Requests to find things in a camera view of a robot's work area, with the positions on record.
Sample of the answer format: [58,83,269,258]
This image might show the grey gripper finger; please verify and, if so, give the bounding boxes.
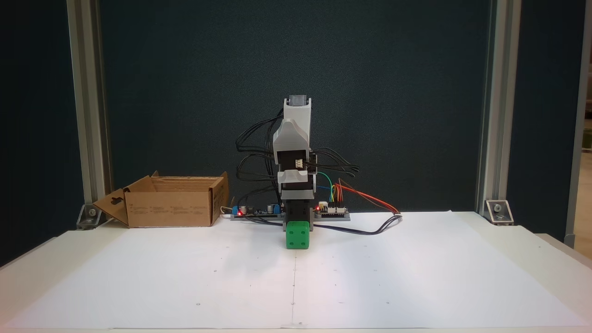
[277,170,316,191]

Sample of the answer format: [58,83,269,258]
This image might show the green dice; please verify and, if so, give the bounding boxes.
[285,221,310,250]

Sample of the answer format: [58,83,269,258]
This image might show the blue circuit board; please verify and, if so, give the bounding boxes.
[231,203,284,218]

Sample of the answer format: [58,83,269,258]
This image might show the circuit board with jumper pins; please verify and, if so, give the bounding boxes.
[314,201,349,216]

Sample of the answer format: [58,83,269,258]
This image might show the grey board mounting plate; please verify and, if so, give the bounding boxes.
[230,213,351,222]

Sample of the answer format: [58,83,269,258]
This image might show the brown cardboard box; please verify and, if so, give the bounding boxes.
[93,171,230,228]

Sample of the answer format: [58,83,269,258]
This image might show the green jumper wire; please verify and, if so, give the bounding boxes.
[316,172,335,204]

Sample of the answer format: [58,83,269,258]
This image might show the black motor cable bundle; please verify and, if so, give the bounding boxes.
[235,109,285,218]
[309,147,361,179]

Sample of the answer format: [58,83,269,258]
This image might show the orange red jumper wires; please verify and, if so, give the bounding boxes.
[334,178,401,215]

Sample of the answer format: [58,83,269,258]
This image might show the metal corner bracket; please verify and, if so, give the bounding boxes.
[76,203,112,231]
[484,199,515,227]

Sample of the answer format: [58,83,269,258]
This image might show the aluminium frame post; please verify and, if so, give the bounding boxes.
[67,0,112,219]
[475,0,522,218]
[565,0,592,249]

